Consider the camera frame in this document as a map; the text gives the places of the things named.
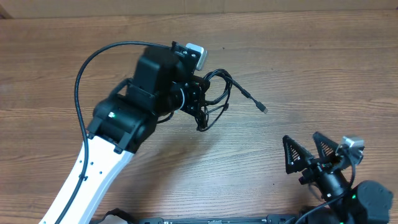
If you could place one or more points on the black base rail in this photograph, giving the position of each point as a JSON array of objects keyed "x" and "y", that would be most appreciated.
[{"x": 118, "y": 216}]

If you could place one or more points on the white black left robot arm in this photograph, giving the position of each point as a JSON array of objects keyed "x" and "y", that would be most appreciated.
[{"x": 164, "y": 81}]

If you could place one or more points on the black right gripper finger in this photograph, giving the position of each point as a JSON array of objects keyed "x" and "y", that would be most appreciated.
[
  {"x": 297, "y": 158},
  {"x": 325, "y": 146}
]

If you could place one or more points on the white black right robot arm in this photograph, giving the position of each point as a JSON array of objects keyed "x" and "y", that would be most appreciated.
[{"x": 368, "y": 202}]

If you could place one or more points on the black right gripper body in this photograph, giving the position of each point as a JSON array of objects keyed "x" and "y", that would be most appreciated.
[{"x": 331, "y": 185}]

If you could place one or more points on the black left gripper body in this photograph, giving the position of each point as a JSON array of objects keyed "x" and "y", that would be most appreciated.
[{"x": 193, "y": 95}]

